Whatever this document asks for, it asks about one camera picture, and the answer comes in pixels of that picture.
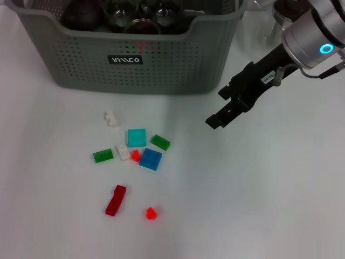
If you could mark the blue square toy plate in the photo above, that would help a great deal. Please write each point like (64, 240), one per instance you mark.
(151, 159)

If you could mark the black teapot lid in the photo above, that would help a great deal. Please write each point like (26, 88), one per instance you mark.
(291, 6)

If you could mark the green translucent toy brick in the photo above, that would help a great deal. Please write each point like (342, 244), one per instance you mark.
(103, 156)
(160, 142)

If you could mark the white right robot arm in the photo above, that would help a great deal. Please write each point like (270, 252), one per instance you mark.
(304, 46)

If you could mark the grey perforated storage basket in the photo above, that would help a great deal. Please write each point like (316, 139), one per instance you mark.
(107, 78)

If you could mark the dark red long toy brick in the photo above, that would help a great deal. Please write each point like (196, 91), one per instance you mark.
(116, 201)

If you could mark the white flat toy plate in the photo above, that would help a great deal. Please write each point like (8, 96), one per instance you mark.
(122, 151)

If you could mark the cyan square toy plate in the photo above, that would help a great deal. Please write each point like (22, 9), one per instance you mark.
(136, 138)

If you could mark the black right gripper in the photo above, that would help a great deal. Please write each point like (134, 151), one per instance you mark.
(256, 81)

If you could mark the white toy brick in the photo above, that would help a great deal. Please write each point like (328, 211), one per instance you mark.
(111, 118)

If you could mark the clear glass teapot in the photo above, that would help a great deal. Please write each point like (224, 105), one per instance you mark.
(256, 32)

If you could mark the steel teapot infuser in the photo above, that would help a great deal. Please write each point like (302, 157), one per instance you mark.
(275, 32)

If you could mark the small orange-red toy brick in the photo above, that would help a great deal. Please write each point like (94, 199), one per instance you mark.
(151, 214)
(135, 155)

